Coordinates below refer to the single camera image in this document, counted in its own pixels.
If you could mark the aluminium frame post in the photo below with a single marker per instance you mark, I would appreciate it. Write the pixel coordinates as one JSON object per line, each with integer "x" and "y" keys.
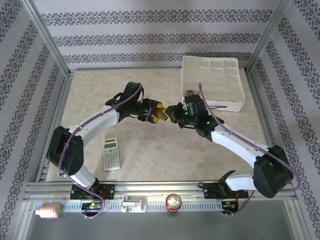
{"x": 47, "y": 37}
{"x": 268, "y": 37}

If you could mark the green striped sock orange toe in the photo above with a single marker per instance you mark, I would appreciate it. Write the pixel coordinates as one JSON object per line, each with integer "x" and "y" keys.
{"x": 161, "y": 114}

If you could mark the brown argyle sock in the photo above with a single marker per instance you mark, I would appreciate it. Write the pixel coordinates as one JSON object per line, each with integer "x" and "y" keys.
{"x": 190, "y": 93}

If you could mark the wide aluminium frame rail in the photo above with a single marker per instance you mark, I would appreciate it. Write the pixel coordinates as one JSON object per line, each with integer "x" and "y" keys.
{"x": 150, "y": 187}

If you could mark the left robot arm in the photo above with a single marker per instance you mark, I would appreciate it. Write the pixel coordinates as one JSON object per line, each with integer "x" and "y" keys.
{"x": 100, "y": 122}

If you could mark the small circuit board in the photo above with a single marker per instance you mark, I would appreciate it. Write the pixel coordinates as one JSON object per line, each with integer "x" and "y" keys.
{"x": 230, "y": 205}
{"x": 92, "y": 205}

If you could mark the white plastic latch bracket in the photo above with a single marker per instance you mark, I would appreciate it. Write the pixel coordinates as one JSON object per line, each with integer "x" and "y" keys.
{"x": 133, "y": 203}

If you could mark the grey metal panel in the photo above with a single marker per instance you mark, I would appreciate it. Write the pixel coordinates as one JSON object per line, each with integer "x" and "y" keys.
{"x": 160, "y": 227}

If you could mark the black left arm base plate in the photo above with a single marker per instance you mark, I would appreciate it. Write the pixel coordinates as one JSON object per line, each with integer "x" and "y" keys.
{"x": 107, "y": 191}

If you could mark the red soda can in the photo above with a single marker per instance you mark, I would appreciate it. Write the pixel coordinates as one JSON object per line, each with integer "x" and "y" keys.
{"x": 173, "y": 202}

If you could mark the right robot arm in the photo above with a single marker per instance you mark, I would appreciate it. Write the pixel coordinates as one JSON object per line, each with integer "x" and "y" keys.
{"x": 232, "y": 142}

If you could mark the pink white bottle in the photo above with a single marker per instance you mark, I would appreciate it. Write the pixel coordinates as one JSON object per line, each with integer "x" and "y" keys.
{"x": 48, "y": 210}

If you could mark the white divided organizer box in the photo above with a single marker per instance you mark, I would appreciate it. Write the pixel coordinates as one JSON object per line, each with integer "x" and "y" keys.
{"x": 220, "y": 77}

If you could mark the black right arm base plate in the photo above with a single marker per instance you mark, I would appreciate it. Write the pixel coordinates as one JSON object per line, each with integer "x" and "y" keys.
{"x": 210, "y": 190}

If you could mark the grey calculator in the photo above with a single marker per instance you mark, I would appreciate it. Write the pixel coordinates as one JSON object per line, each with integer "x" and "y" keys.
{"x": 111, "y": 155}

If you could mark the thin aluminium frame rail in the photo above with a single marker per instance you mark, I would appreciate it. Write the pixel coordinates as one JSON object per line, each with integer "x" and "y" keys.
{"x": 125, "y": 69}

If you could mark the perforated metal strip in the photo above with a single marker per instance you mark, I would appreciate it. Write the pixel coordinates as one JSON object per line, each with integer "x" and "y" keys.
{"x": 156, "y": 207}

